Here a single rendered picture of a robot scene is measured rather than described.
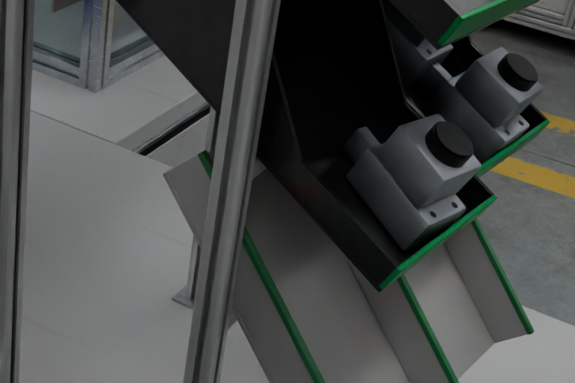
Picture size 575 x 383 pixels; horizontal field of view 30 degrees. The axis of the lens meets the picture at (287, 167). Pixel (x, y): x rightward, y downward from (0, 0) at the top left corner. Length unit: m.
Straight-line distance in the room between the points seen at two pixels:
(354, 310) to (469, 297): 0.17
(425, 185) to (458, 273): 0.32
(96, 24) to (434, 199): 0.93
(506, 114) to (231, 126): 0.23
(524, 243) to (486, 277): 2.17
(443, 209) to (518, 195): 2.69
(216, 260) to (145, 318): 0.46
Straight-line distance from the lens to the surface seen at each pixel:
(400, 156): 0.66
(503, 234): 3.14
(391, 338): 0.84
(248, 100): 0.62
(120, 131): 1.48
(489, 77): 0.79
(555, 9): 4.53
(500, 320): 0.97
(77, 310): 1.14
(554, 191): 3.45
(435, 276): 0.94
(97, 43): 1.54
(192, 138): 1.65
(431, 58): 0.82
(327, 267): 0.81
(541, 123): 0.87
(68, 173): 1.37
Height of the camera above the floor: 1.56
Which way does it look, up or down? 29 degrees down
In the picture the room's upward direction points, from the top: 10 degrees clockwise
